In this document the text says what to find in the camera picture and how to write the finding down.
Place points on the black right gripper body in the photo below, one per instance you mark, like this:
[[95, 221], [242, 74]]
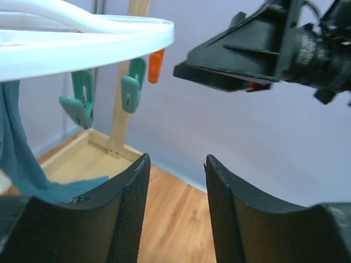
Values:
[[251, 54]]

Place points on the wooden rack frame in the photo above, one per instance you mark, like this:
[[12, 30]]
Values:
[[91, 154]]

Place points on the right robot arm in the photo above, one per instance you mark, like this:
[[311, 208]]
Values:
[[321, 56]]

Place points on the teal clip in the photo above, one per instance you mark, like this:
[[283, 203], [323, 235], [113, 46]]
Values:
[[131, 85], [80, 107]]

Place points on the teal blue hanging sock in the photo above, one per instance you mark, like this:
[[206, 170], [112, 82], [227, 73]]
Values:
[[19, 166]]

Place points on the white round clip hanger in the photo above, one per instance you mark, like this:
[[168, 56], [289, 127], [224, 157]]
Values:
[[41, 38]]

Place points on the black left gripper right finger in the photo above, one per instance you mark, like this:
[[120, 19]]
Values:
[[250, 225]]

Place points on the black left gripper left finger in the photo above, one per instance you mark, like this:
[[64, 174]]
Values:
[[101, 225]]

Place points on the orange clip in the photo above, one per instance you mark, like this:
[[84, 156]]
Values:
[[155, 65]]

